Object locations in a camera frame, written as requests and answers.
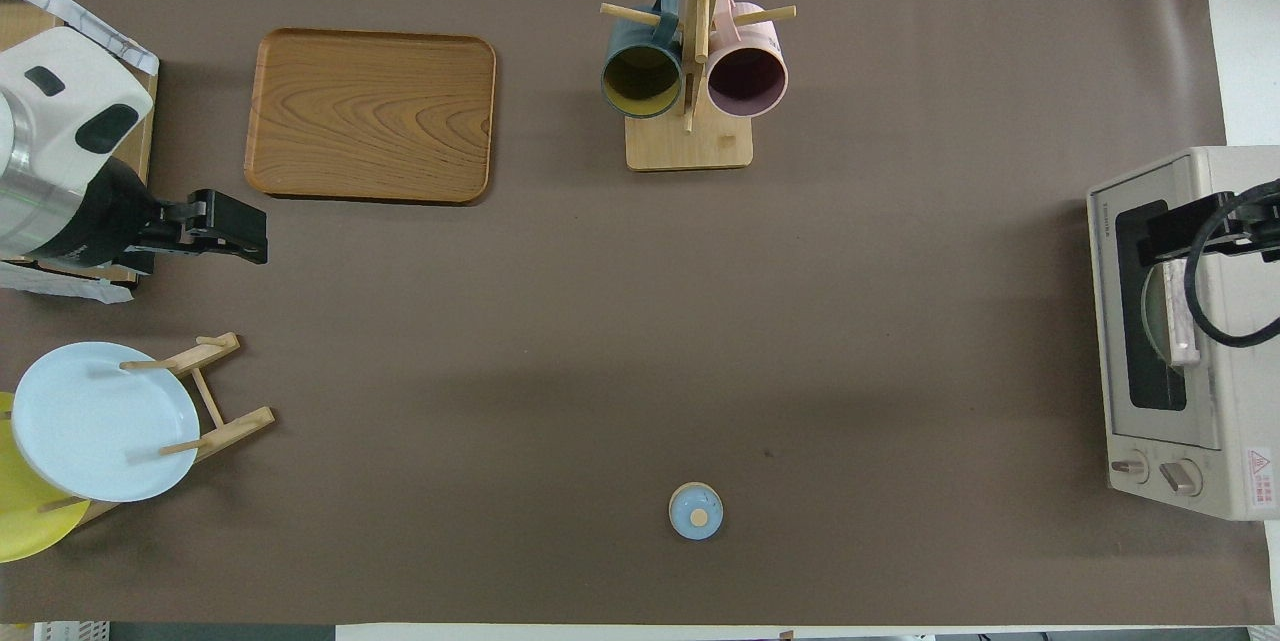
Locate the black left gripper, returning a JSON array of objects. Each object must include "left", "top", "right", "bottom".
[{"left": 50, "top": 156, "right": 270, "bottom": 276}]

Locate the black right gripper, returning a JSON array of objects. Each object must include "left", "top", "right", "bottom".
[{"left": 1139, "top": 179, "right": 1280, "bottom": 268}]

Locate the pale green plate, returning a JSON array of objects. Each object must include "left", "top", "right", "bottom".
[{"left": 1142, "top": 266, "right": 1177, "bottom": 368}]

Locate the beige toaster oven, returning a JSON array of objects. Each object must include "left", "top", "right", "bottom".
[{"left": 1087, "top": 146, "right": 1280, "bottom": 522}]

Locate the wooden plate rack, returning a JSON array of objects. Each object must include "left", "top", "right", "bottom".
[{"left": 40, "top": 331, "right": 276, "bottom": 527}]

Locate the light blue plate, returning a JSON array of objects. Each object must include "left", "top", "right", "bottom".
[{"left": 12, "top": 341, "right": 201, "bottom": 504}]

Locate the white checked cloth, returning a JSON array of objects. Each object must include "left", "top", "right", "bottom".
[{"left": 0, "top": 0, "right": 161, "bottom": 77}]

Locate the brown wooden tray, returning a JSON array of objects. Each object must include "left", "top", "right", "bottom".
[{"left": 244, "top": 28, "right": 498, "bottom": 205}]

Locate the yellow plate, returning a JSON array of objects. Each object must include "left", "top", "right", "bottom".
[{"left": 0, "top": 391, "right": 91, "bottom": 564}]

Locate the brown table mat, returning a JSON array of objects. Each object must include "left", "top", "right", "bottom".
[{"left": 0, "top": 0, "right": 1273, "bottom": 627}]

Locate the pink mug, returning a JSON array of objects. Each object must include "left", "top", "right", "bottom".
[{"left": 705, "top": 0, "right": 791, "bottom": 119}]

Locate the dark blue mug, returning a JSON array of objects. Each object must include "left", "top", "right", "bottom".
[{"left": 600, "top": 0, "right": 687, "bottom": 120}]

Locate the wooden mug tree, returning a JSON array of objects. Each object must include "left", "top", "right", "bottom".
[{"left": 600, "top": 0, "right": 798, "bottom": 172}]

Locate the small blue round bell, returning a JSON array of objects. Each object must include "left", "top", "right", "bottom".
[{"left": 668, "top": 481, "right": 724, "bottom": 541}]

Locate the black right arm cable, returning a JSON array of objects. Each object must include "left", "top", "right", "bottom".
[{"left": 1184, "top": 189, "right": 1280, "bottom": 349}]

